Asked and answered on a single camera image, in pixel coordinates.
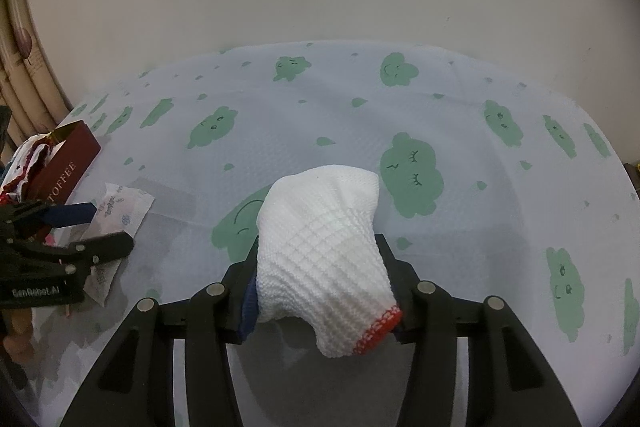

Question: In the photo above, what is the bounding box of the red tin box gold interior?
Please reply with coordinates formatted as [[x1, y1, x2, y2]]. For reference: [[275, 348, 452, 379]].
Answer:
[[22, 120, 102, 208]]

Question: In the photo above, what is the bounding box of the white knit glove red cuff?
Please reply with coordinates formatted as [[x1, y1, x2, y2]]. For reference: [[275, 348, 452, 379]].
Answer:
[[0, 134, 63, 208], [255, 164, 404, 359]]

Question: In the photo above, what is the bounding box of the small white sachet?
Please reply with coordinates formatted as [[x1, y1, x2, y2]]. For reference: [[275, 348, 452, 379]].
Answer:
[[82, 182, 156, 243], [82, 257, 121, 308]]

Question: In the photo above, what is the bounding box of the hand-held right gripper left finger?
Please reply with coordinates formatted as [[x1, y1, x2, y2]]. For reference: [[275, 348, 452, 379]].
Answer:
[[60, 247, 261, 427]]

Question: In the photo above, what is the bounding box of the cloud print tablecloth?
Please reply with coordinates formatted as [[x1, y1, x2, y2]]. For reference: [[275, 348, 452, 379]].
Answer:
[[0, 39, 640, 427]]

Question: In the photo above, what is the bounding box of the person's left hand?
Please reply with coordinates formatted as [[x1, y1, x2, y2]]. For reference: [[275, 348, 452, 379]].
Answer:
[[0, 304, 36, 363]]

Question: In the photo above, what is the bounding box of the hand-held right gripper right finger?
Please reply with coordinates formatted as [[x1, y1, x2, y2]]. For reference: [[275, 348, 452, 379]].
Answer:
[[372, 233, 583, 427]]

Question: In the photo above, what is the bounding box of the beige leaf print curtain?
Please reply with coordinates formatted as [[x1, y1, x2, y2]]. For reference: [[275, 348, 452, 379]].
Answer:
[[0, 0, 71, 148]]

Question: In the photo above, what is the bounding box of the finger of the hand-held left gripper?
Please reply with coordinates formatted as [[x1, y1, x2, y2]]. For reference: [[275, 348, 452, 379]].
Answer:
[[0, 229, 135, 268], [0, 201, 97, 238]]

